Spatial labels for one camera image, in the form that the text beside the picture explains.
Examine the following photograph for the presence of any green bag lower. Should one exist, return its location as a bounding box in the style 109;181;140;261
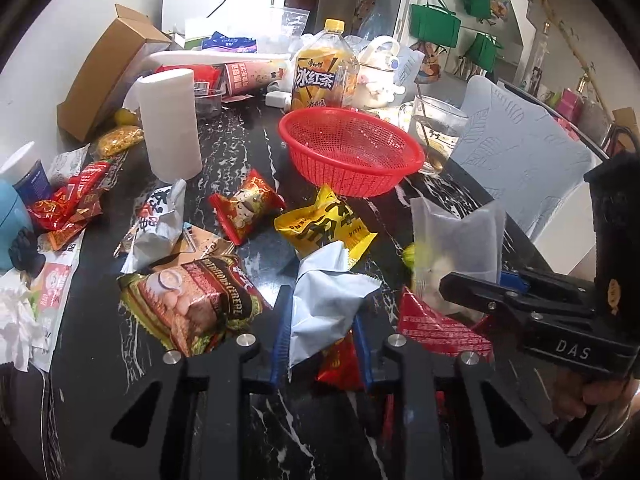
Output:
464;32;503;72

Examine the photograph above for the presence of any green crepe snack bag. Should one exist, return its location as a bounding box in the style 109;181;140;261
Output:
118;255;269;356

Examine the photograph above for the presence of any glass cup with spoon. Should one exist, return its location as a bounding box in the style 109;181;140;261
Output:
409;96;469;174

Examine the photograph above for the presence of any red plastic basket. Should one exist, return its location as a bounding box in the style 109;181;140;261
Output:
278;107;425;198

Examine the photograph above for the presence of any pink white flat packet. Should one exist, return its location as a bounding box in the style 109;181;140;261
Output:
30;231;85;373

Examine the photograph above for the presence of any white paper towel roll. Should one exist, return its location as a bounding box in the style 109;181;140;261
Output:
131;68;203;183

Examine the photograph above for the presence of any white black snack packet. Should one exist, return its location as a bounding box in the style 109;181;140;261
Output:
115;179;186;274

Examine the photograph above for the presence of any blue white cup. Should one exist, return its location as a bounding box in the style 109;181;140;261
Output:
1;141;53;206

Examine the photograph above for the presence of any grey leaf pattern chair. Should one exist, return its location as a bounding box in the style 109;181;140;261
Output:
451;76;598;274

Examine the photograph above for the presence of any iced tea bottle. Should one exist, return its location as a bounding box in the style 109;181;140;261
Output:
291;18;359;110

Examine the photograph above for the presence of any blue purple packet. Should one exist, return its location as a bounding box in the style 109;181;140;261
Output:
201;32;257;53

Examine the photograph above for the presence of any brown cardboard box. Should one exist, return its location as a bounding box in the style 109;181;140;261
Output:
56;4;171;141

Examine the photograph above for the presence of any pink cup noodle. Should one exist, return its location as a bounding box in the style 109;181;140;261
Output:
224;60;286;96

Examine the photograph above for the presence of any yellow noodle snack bag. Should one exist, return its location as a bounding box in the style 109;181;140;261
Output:
96;125;143;159

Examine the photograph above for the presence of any white kettle toy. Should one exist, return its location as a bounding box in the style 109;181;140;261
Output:
354;36;405;110

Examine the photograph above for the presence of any clear bag white candy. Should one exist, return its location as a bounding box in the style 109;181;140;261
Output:
410;197;506;322

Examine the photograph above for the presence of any red snack packets pile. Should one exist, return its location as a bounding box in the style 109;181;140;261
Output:
27;160;112;252

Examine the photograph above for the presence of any white tissue paper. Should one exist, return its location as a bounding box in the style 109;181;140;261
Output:
0;270;47;373

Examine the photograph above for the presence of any green bag left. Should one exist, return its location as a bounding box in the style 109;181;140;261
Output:
409;0;461;48

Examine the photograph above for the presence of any blue deer humidifier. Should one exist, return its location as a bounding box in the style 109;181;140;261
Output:
0;180;32;272

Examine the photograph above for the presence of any clear tray red packet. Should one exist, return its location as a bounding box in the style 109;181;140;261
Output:
155;64;224;118

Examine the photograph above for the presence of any dark red snack bag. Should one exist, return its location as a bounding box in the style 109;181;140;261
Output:
397;287;494;362

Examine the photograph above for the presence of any brown biscuit packet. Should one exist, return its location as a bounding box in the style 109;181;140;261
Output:
113;221;235;270

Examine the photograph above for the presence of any yellow snack packet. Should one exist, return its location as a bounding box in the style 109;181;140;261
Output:
273;184;378;269

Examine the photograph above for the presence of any silver white peanut snack bag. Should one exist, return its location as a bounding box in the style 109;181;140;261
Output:
288;240;381;368

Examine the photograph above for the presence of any small red orange packet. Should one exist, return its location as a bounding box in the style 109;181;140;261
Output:
316;330;363;391

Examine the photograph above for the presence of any red cartoon snack packet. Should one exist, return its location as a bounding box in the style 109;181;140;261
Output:
208;169;285;246

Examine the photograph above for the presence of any black clip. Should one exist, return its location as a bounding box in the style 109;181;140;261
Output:
9;228;46;278

